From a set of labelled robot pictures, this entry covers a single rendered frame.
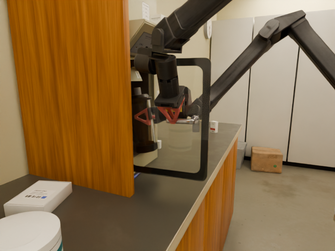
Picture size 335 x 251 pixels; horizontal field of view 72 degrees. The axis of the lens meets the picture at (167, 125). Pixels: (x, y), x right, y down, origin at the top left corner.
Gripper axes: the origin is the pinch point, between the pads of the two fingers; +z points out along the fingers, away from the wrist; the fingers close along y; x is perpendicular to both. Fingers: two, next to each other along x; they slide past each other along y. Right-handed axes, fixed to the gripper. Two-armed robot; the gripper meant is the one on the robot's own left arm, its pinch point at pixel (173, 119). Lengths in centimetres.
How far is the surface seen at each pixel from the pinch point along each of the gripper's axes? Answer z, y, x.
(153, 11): -23, -47, -20
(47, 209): 12.8, 30.3, -30.4
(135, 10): -26.4, -31.8, -21.2
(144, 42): -18.0, -20.4, -14.7
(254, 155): 202, -208, 36
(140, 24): -25.1, -14.9, -12.2
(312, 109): 156, -265, 107
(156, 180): 28.4, 1.5, -10.1
